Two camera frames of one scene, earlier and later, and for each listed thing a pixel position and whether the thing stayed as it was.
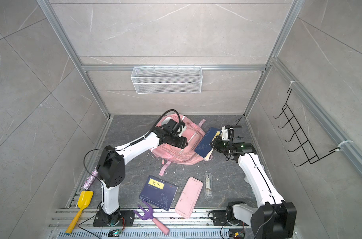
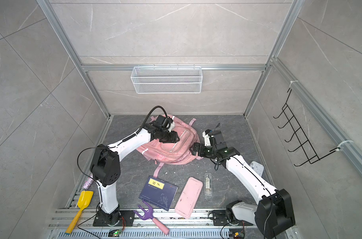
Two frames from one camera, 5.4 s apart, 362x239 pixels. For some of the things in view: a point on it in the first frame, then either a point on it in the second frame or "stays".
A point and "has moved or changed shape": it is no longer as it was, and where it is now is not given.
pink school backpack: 175,116 has moved or changed shape
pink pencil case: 189,197 stays
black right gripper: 216,143 → 202,150
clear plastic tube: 208,184 stays
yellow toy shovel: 84,197 stays
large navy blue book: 158,192 stays
